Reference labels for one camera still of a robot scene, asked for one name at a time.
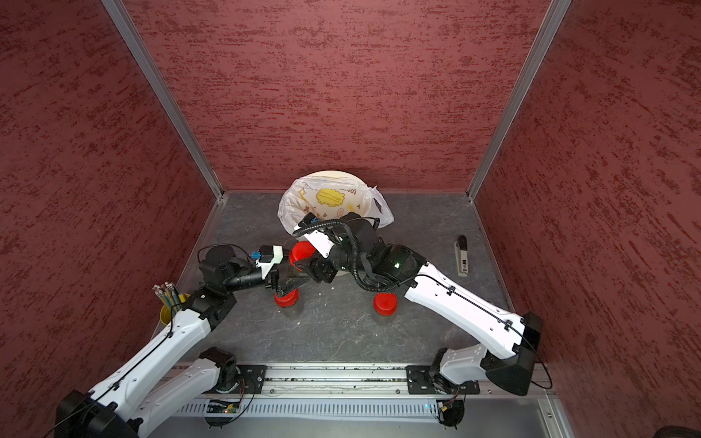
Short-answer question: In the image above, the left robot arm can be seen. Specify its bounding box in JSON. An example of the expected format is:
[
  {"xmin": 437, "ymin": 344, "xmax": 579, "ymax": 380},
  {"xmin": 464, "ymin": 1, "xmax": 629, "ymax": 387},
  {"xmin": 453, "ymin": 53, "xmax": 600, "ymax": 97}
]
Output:
[{"xmin": 50, "ymin": 244, "xmax": 290, "ymax": 437}]

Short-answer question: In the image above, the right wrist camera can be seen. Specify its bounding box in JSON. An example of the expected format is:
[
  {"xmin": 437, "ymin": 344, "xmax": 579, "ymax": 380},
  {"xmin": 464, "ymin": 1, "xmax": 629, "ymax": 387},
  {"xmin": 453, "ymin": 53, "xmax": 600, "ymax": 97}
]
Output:
[{"xmin": 294, "ymin": 213, "xmax": 335, "ymax": 258}]

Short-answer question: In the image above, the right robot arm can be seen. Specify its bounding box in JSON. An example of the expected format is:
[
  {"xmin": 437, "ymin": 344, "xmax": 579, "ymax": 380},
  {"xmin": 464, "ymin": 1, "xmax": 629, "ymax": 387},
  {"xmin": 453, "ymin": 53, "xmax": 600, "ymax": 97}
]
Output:
[{"xmin": 293, "ymin": 214, "xmax": 543, "ymax": 396}]

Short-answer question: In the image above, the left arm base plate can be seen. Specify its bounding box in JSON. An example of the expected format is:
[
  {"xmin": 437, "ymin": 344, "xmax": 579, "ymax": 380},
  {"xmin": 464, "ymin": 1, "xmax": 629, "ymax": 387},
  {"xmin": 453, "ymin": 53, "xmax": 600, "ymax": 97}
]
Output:
[{"xmin": 213, "ymin": 365, "xmax": 268, "ymax": 394}]

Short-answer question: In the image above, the cream plastic waste bin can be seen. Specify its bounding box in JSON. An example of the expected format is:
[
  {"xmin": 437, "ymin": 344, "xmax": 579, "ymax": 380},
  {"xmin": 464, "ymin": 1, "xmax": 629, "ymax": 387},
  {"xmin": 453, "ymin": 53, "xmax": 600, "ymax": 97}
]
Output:
[{"xmin": 277, "ymin": 171, "xmax": 381, "ymax": 277}]

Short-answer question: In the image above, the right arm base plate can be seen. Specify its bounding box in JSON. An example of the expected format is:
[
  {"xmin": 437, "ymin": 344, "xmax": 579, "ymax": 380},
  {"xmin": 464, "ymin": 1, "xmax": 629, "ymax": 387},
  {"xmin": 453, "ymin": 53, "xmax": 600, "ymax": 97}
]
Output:
[{"xmin": 405, "ymin": 365, "xmax": 480, "ymax": 396}]

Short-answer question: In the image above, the yellow pencil cup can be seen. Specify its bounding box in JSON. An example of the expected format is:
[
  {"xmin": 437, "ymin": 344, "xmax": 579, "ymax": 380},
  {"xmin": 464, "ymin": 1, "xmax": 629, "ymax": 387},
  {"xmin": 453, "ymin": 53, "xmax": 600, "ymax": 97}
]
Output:
[{"xmin": 159, "ymin": 294, "xmax": 189, "ymax": 326}]

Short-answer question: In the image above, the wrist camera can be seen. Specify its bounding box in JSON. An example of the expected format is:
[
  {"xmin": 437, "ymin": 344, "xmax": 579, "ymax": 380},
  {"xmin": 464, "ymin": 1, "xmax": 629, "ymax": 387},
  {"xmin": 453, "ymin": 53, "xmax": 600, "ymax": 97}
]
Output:
[
  {"xmin": 294, "ymin": 213, "xmax": 335, "ymax": 258},
  {"xmin": 251, "ymin": 246, "xmax": 286, "ymax": 280}
]

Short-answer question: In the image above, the white printed bin liner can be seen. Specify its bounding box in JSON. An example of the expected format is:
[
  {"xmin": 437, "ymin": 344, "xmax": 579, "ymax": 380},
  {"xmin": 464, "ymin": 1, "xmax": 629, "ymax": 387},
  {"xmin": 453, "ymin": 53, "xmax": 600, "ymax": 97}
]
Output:
[{"xmin": 277, "ymin": 171, "xmax": 394, "ymax": 234}]

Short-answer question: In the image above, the aluminium mounting rail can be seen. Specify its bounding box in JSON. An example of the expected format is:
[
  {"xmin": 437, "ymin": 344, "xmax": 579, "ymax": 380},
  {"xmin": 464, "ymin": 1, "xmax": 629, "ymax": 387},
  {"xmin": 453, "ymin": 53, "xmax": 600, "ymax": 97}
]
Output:
[{"xmin": 152, "ymin": 360, "xmax": 557, "ymax": 400}]

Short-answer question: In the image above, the grey black stapler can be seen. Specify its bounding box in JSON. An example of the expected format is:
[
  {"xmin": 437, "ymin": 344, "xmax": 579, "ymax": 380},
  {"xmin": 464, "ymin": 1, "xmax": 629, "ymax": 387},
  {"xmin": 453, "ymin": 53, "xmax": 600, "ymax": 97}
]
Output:
[{"xmin": 455, "ymin": 235, "xmax": 469, "ymax": 277}]

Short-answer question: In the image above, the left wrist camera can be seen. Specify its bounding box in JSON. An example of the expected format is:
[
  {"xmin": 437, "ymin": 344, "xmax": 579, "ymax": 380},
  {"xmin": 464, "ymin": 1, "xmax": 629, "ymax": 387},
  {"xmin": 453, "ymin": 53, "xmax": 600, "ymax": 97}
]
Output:
[{"xmin": 251, "ymin": 246, "xmax": 286, "ymax": 280}]

